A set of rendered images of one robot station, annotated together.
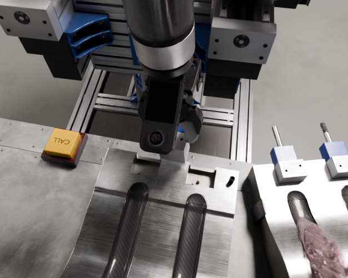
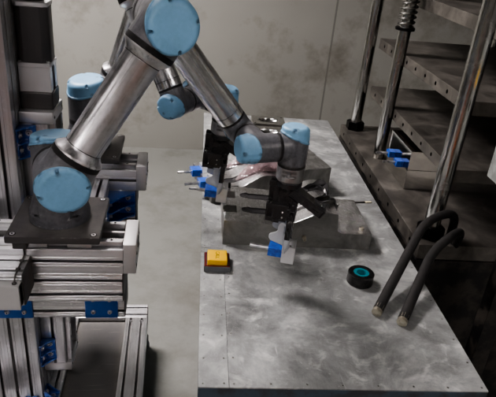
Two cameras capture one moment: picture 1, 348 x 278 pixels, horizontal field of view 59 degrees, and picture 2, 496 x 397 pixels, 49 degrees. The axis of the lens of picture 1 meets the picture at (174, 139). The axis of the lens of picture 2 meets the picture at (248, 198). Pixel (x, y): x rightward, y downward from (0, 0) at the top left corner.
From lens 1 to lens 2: 180 cm
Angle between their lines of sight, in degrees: 76
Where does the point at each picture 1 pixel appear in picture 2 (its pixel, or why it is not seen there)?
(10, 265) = (299, 269)
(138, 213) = (257, 210)
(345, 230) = (238, 168)
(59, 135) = (213, 256)
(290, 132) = not seen: hidden behind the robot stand
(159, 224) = (260, 204)
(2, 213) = (273, 280)
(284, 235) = (247, 180)
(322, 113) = not seen: hidden behind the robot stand
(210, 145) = (103, 335)
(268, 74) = not seen: outside the picture
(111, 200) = (254, 217)
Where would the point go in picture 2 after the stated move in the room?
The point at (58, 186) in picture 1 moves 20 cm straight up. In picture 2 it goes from (246, 262) to (251, 206)
